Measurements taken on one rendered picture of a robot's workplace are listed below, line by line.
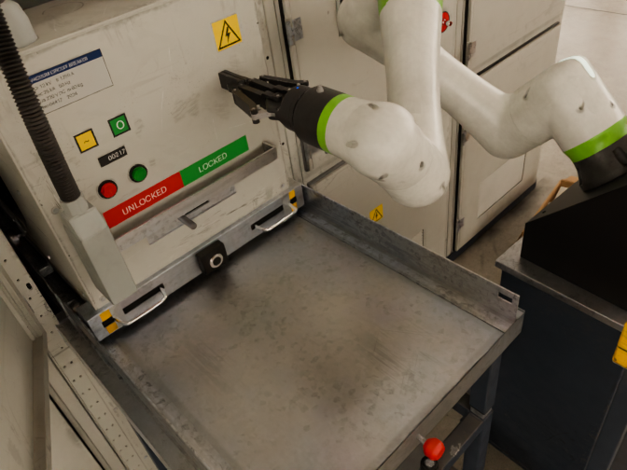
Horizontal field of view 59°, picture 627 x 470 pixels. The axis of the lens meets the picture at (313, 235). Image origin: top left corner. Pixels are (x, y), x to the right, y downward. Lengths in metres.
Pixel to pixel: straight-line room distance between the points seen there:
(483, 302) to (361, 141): 0.45
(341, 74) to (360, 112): 0.66
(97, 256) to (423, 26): 0.65
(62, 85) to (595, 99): 0.94
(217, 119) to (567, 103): 0.67
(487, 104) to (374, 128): 0.55
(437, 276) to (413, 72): 0.40
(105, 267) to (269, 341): 0.32
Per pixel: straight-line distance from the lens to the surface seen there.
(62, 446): 1.45
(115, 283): 0.96
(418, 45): 0.99
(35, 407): 1.14
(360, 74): 1.50
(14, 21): 0.93
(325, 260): 1.18
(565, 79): 1.20
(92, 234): 0.91
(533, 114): 1.23
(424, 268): 1.13
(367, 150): 0.76
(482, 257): 2.43
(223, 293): 1.16
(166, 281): 1.15
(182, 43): 1.02
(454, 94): 1.26
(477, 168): 2.21
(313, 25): 1.34
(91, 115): 0.97
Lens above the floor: 1.65
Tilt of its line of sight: 40 degrees down
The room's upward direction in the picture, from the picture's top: 9 degrees counter-clockwise
